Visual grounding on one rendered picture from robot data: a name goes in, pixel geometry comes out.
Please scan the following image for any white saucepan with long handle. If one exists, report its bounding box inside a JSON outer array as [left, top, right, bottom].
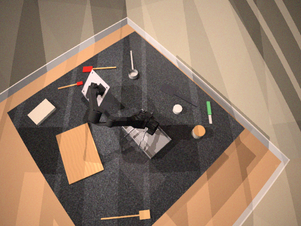
[[128, 51, 138, 79]]

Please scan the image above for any grey canister with wooden lid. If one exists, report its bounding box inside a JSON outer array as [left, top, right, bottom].
[[191, 125, 206, 138]]

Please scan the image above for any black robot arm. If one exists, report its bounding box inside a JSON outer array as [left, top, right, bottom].
[[86, 82, 159, 131]]

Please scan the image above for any white short cylinder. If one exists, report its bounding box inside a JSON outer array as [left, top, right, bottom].
[[173, 105, 182, 114]]

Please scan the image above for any light wooden board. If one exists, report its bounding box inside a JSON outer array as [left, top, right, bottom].
[[56, 123, 104, 185]]

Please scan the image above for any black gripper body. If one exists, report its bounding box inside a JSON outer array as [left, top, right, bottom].
[[146, 126, 157, 135]]

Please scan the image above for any cream rectangular block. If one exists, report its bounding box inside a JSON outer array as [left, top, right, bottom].
[[28, 99, 56, 126]]

